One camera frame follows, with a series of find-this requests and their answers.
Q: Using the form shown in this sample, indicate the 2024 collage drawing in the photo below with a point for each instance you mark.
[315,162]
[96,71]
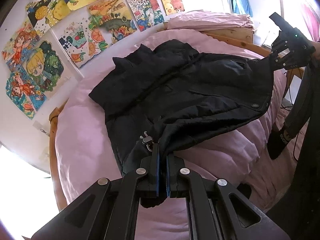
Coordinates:
[146,12]

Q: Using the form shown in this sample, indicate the blue cloth hanging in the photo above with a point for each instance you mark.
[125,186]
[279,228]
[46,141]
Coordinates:
[241,7]

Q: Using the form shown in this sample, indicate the sunflower yellow drawing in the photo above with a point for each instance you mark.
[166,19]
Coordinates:
[44,14]

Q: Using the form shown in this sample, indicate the landscape drawing with black hill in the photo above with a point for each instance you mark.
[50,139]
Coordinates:
[114,16]

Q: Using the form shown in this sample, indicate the orange hair girl drawing lower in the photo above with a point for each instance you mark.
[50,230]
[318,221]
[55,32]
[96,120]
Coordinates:
[24,93]

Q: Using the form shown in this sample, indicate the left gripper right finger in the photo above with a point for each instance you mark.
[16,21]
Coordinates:
[216,209]

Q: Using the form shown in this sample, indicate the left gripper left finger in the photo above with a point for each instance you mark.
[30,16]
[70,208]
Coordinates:
[107,209]

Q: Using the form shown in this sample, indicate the black puffer jacket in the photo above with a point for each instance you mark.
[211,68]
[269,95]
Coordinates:
[189,102]

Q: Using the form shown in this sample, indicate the oranges and cup drawing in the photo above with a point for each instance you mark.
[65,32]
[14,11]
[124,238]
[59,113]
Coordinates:
[82,41]

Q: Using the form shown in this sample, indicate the pink folded blanket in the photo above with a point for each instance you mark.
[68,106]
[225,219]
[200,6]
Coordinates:
[207,20]

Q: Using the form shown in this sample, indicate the blond boy drawing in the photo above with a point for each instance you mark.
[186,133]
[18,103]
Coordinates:
[45,68]

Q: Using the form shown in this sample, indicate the orange hair girl drawing upper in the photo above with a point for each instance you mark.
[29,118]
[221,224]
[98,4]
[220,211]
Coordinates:
[20,45]

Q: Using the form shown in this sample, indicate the wooden bed frame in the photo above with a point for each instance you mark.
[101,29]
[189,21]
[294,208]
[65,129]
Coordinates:
[56,154]

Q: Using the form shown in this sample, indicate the white wall socket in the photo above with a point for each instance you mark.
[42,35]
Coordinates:
[42,128]

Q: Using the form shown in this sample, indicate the orange hair girl drawing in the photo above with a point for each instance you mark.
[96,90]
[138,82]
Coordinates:
[20,45]
[24,93]

